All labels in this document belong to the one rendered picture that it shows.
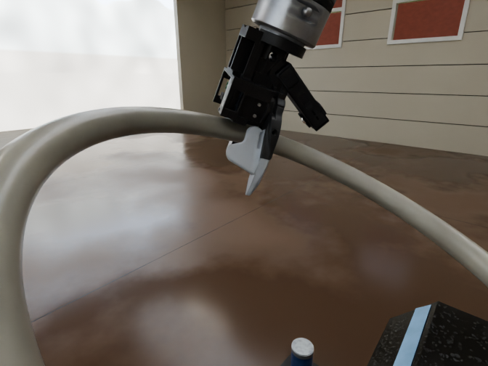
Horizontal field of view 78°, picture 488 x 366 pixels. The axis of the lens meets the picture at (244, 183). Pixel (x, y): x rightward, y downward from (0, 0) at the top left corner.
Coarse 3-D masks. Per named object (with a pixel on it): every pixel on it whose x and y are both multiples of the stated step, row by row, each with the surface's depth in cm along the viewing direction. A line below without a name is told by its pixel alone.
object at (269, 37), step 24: (240, 48) 39; (264, 48) 38; (288, 48) 37; (240, 72) 40; (264, 72) 40; (216, 96) 45; (240, 96) 39; (264, 96) 39; (240, 120) 40; (264, 120) 41
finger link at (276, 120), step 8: (280, 112) 40; (272, 120) 39; (280, 120) 40; (264, 128) 41; (272, 128) 39; (280, 128) 40; (264, 136) 40; (272, 136) 39; (264, 144) 40; (272, 144) 40; (264, 152) 40; (272, 152) 40
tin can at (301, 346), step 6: (294, 342) 139; (300, 342) 139; (306, 342) 139; (294, 348) 136; (300, 348) 136; (306, 348) 136; (312, 348) 136; (294, 354) 135; (300, 354) 133; (306, 354) 133; (312, 354) 134; (294, 360) 136; (300, 360) 134; (306, 360) 133
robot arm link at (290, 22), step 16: (272, 0) 35; (288, 0) 34; (304, 0) 34; (256, 16) 37; (272, 16) 35; (288, 16) 35; (304, 16) 34; (320, 16) 35; (272, 32) 37; (288, 32) 35; (304, 32) 36; (320, 32) 38
